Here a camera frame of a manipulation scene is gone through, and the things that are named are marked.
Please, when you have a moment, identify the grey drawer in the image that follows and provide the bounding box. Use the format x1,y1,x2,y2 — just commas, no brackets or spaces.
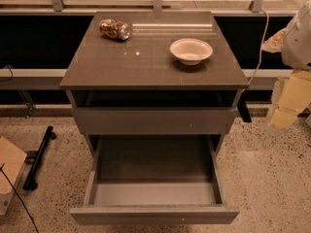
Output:
72,108,235,135
70,135,239,225

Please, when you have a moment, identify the white bowl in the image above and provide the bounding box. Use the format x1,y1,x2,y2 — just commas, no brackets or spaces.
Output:
170,38,213,66

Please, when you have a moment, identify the black metal bar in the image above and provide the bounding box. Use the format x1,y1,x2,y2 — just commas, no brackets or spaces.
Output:
22,125,56,190

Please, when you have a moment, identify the white cable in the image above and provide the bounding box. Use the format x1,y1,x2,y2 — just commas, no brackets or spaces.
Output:
246,8,270,85

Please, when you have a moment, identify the grey top drawer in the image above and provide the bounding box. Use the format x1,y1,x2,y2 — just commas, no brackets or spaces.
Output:
72,108,235,135

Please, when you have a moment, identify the crushed soda can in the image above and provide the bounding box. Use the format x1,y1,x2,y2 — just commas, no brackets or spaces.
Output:
99,18,130,41

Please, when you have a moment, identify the black cable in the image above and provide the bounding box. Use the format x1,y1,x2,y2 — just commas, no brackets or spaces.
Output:
0,162,40,233

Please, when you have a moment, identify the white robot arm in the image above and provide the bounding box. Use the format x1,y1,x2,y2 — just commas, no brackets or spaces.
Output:
262,1,311,130

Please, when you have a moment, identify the grey drawer cabinet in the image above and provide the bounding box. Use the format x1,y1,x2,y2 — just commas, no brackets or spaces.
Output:
60,11,248,150

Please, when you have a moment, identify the cardboard box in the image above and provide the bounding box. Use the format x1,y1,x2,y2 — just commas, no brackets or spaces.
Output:
0,136,26,216

